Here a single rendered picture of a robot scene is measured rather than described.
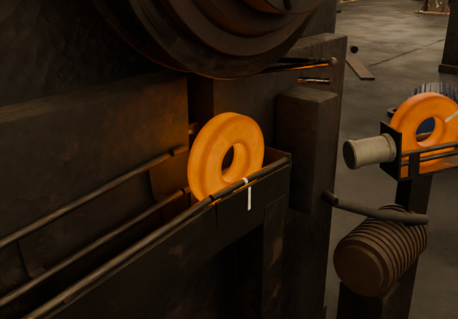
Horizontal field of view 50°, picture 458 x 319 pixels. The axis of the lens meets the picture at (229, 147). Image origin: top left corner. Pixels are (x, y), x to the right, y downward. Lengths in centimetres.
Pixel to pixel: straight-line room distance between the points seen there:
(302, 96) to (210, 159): 27
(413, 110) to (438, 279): 96
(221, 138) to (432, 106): 49
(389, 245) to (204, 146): 45
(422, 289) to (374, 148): 89
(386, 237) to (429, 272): 90
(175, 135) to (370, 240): 45
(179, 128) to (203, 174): 9
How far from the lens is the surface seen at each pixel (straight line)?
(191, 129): 84
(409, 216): 105
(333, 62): 73
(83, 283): 62
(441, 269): 194
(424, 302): 177
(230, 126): 75
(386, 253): 100
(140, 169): 73
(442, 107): 108
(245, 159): 81
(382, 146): 103
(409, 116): 104
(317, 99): 91
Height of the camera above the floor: 105
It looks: 22 degrees down
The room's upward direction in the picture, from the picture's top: straight up
